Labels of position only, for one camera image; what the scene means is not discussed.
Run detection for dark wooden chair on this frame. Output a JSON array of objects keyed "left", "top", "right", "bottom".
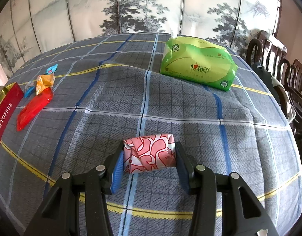
[
  {"left": 281, "top": 59, "right": 302, "bottom": 133},
  {"left": 247, "top": 30, "right": 289, "bottom": 84}
]

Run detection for blue candy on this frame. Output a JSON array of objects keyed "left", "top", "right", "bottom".
[{"left": 44, "top": 63, "right": 59, "bottom": 75}]

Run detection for pink patterned packet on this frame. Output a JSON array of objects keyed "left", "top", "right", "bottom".
[{"left": 123, "top": 133, "right": 178, "bottom": 175}]

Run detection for red tin box gold inside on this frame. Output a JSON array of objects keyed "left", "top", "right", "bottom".
[{"left": 0, "top": 82, "right": 25, "bottom": 164}]

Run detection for dark wooden chairs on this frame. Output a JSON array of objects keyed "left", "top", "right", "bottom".
[{"left": 250, "top": 63, "right": 297, "bottom": 126}]

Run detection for green tissue pack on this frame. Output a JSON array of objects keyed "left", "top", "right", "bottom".
[{"left": 159, "top": 28, "right": 238, "bottom": 92}]

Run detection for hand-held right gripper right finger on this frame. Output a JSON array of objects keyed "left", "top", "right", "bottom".
[{"left": 174, "top": 141, "right": 280, "bottom": 236}]

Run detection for painted folding screen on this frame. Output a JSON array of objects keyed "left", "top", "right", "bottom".
[{"left": 0, "top": 0, "right": 280, "bottom": 77}]

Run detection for blue plaid tablecloth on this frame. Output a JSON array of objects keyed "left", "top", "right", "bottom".
[{"left": 0, "top": 32, "right": 302, "bottom": 236}]

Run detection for orange snack packet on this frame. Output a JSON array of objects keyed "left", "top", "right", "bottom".
[{"left": 34, "top": 74, "right": 55, "bottom": 96}]

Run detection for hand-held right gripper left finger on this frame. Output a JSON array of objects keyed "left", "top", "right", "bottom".
[{"left": 24, "top": 150, "right": 124, "bottom": 236}]

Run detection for red snack packet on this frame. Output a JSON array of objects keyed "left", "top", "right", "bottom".
[{"left": 17, "top": 88, "right": 54, "bottom": 131}]

